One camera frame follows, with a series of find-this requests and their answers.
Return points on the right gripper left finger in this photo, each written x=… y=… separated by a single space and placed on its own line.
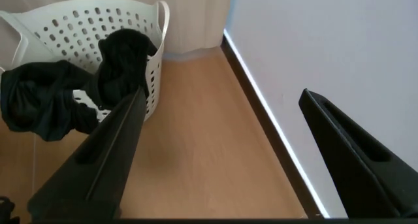
x=98 y=165

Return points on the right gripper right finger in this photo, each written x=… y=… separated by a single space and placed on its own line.
x=356 y=178

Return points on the white laundry basket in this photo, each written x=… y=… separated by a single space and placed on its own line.
x=42 y=41

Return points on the black smooth garment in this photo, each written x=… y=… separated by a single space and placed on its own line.
x=36 y=100

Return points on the beige curtain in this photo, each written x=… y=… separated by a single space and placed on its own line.
x=196 y=18

